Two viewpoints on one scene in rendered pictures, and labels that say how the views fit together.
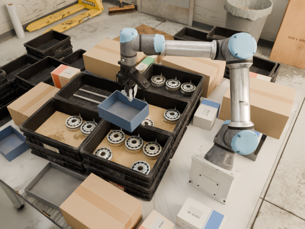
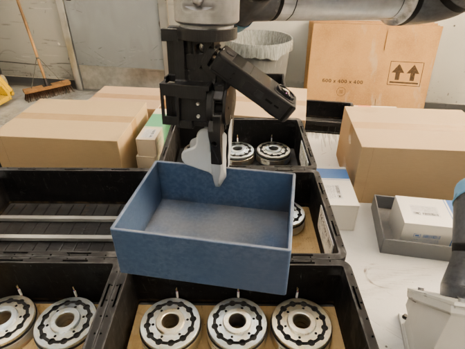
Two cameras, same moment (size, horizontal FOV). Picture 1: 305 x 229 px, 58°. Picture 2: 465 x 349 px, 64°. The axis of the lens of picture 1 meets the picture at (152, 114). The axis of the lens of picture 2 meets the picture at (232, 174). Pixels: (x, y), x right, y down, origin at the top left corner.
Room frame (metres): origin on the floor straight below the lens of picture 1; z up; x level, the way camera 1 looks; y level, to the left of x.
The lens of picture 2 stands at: (0.66, 0.26, 1.41)
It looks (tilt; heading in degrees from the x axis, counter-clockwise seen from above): 33 degrees down; 336
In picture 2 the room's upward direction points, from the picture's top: straight up
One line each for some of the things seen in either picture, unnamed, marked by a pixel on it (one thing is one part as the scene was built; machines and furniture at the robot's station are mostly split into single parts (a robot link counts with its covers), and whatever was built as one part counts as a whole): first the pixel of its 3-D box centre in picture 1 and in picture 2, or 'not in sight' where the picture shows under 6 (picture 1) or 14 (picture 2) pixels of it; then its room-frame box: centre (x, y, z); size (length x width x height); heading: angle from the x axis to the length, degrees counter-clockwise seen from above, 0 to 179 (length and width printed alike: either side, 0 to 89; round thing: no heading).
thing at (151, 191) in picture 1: (129, 162); not in sight; (0.95, 0.13, 0.76); 0.40 x 0.30 x 0.12; 66
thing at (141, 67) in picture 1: (146, 65); (156, 131); (1.81, 0.05, 0.85); 0.24 x 0.06 x 0.06; 151
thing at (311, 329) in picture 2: (152, 148); (301, 321); (0.97, 0.00, 0.86); 0.05 x 0.05 x 0.01
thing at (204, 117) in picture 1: (206, 113); (329, 196); (1.37, -0.37, 0.75); 0.20 x 0.12 x 0.09; 153
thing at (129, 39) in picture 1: (129, 42); not in sight; (1.10, 0.10, 1.42); 0.09 x 0.08 x 0.11; 93
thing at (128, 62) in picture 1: (128, 58); (205, 7); (1.09, 0.11, 1.34); 0.08 x 0.08 x 0.05
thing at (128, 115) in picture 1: (123, 110); (212, 219); (1.01, 0.14, 1.11); 0.20 x 0.15 x 0.07; 57
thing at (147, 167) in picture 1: (140, 169); not in sight; (0.84, 0.06, 0.86); 0.10 x 0.10 x 0.01
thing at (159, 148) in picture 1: (152, 148); (301, 323); (0.97, 0.00, 0.86); 0.10 x 0.10 x 0.01
